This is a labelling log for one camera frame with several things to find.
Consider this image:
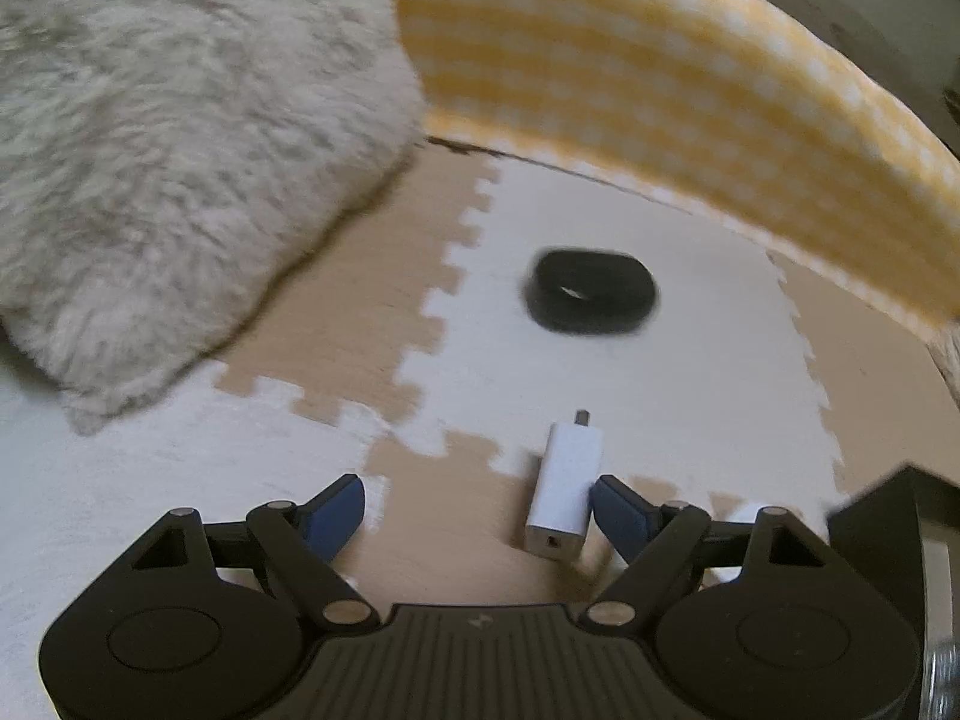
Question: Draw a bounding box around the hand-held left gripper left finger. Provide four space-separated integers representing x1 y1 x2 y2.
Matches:
131 474 380 629

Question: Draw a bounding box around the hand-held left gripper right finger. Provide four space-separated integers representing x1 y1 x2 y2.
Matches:
581 475 830 629

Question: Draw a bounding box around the foam puzzle floor mat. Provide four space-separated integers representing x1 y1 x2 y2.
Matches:
0 139 960 616

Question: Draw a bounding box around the white charger adapter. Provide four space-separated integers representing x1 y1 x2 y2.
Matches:
525 409 605 560

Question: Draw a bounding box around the clear plastic item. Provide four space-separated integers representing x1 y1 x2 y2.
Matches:
919 637 960 720

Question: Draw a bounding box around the black earbud case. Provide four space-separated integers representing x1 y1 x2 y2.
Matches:
523 246 659 335

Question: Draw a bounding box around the black shallow box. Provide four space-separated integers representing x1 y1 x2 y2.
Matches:
825 465 960 720

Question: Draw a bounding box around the white round tape measure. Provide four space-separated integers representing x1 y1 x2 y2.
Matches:
709 501 770 586

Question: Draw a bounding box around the yellow checkered cloth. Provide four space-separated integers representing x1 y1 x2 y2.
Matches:
371 0 960 346

